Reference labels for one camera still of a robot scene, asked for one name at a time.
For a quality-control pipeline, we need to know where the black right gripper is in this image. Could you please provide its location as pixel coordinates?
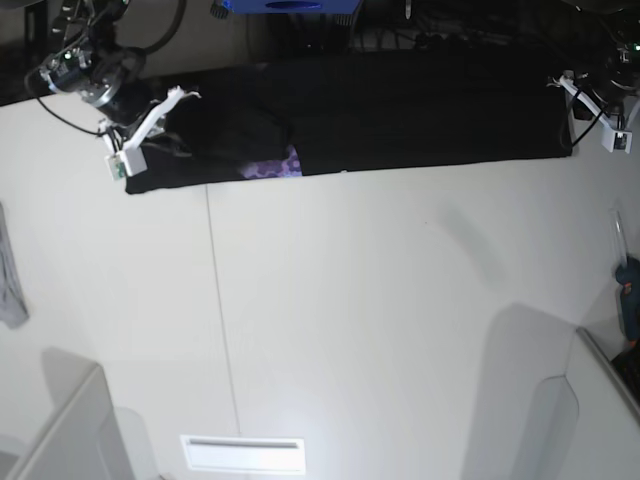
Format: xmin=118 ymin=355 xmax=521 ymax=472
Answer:
xmin=82 ymin=74 xmax=156 ymax=138

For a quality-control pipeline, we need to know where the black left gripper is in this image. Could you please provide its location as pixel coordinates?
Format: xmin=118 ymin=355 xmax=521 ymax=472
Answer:
xmin=584 ymin=49 xmax=639 ymax=117

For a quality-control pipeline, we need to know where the black T-shirt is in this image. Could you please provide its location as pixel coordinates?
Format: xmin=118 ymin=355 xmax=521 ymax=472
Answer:
xmin=125 ymin=46 xmax=571 ymax=195

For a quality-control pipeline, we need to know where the blue box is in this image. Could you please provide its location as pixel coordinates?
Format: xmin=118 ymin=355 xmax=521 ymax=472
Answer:
xmin=222 ymin=0 xmax=360 ymax=15

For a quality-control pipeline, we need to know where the blue glue gun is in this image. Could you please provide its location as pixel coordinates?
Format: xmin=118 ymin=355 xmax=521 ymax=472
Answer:
xmin=614 ymin=255 xmax=639 ymax=345

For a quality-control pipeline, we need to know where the grey cloth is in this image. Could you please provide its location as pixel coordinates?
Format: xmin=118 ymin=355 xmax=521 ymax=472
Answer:
xmin=1 ymin=208 xmax=29 ymax=329

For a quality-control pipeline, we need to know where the black keyboard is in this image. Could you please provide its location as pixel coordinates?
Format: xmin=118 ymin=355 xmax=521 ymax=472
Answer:
xmin=612 ymin=345 xmax=640 ymax=401

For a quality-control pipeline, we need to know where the white label plate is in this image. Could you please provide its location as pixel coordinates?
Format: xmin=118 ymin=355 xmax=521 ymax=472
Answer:
xmin=180 ymin=435 xmax=307 ymax=475

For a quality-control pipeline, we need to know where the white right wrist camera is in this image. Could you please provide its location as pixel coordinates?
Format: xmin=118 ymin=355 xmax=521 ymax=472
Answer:
xmin=98 ymin=86 xmax=202 ymax=181

